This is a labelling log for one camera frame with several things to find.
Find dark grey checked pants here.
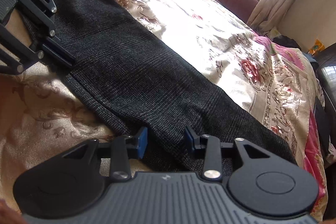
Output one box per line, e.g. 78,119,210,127
54,0,295,172

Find floral satin bedspread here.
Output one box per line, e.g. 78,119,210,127
1,0,328,220

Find dark wooden headboard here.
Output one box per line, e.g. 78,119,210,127
315,44,336,167

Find black clothes pile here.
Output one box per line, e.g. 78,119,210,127
273,35,302,51

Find yellow orange box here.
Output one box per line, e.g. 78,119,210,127
309,39,325,55

